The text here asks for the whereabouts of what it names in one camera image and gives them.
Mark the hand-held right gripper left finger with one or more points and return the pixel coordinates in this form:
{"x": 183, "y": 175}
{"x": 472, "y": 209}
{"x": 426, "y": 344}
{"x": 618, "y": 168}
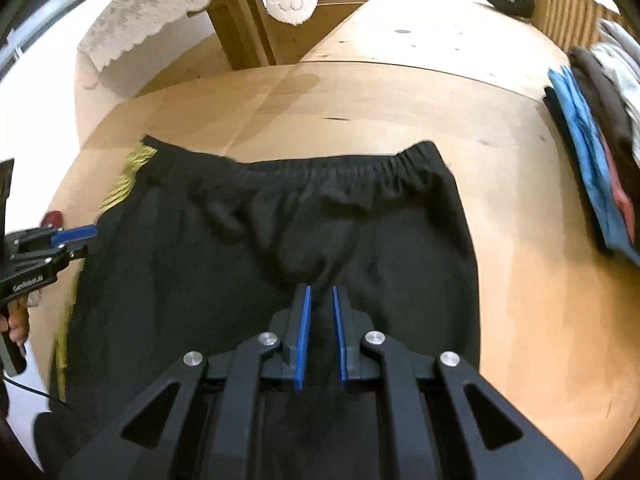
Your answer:
{"x": 303, "y": 340}

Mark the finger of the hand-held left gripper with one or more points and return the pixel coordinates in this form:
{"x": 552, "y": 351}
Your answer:
{"x": 75, "y": 232}
{"x": 67, "y": 254}

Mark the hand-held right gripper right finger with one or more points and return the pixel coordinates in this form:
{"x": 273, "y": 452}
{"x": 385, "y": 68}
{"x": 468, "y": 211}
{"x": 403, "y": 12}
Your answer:
{"x": 340, "y": 340}

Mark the black pants with yellow stripe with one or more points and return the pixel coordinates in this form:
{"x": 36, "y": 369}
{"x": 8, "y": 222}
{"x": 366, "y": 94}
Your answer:
{"x": 280, "y": 240}

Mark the stack of folded clothes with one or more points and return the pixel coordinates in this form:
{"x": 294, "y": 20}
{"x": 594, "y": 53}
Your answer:
{"x": 587, "y": 155}

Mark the person's left hand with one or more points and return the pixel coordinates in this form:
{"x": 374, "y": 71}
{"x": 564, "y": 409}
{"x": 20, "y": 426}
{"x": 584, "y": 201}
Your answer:
{"x": 17, "y": 327}

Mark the small red object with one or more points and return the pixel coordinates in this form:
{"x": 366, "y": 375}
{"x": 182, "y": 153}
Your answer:
{"x": 52, "y": 219}

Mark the white lace cloth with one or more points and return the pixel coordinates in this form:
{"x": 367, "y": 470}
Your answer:
{"x": 200, "y": 0}

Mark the wooden table support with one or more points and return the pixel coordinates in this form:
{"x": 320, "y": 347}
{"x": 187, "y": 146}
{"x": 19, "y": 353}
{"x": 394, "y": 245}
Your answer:
{"x": 245, "y": 30}

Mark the folded red garment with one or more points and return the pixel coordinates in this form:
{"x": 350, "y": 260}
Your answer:
{"x": 619, "y": 195}

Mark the folded brown garment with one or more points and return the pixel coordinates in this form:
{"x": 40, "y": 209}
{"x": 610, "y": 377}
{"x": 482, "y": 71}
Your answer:
{"x": 602, "y": 95}

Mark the corrugated cardboard sheet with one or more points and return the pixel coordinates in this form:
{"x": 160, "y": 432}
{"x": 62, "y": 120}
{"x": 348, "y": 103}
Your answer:
{"x": 562, "y": 15}

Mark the folded white grey garment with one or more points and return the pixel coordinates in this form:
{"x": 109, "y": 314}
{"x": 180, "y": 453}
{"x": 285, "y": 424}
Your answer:
{"x": 622, "y": 60}

